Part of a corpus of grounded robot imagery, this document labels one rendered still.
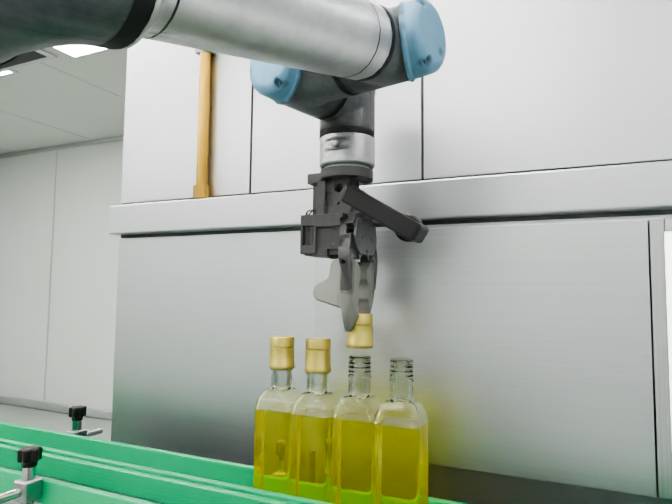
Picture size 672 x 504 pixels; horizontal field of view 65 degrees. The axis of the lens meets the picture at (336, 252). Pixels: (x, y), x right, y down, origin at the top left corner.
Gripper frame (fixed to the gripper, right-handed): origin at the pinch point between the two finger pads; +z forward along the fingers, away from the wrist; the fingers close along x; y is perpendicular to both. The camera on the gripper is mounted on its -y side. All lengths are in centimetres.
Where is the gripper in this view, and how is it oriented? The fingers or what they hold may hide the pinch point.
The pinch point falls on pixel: (359, 320)
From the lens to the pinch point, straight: 69.7
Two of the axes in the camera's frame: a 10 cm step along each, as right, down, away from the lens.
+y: -9.0, 0.2, 4.3
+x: -4.3, -0.7, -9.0
